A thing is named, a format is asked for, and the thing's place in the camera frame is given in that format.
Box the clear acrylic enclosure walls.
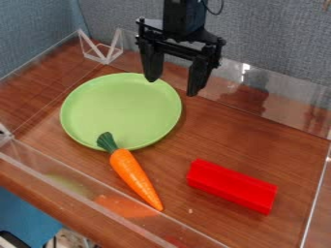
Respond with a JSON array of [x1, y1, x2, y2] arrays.
[[0, 35, 331, 248]]

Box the green plastic plate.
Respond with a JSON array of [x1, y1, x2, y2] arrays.
[[60, 73, 183, 150]]

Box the clear acrylic corner bracket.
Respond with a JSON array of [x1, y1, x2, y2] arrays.
[[78, 29, 124, 65]]

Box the orange toy carrot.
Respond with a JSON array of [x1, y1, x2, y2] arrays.
[[98, 132, 163, 211]]

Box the red rectangular block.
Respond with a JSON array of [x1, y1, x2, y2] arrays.
[[186, 159, 278, 215]]

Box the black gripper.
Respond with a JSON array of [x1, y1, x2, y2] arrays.
[[136, 0, 227, 97]]

